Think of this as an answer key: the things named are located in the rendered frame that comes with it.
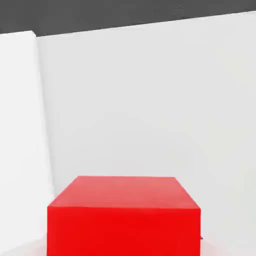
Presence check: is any small red cube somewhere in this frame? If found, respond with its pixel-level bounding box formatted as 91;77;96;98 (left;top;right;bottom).
47;175;202;256

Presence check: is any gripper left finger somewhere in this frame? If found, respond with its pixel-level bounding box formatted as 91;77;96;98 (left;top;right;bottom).
11;235;48;256

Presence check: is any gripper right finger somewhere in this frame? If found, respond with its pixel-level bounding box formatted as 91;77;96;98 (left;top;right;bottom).
200;235;225;256

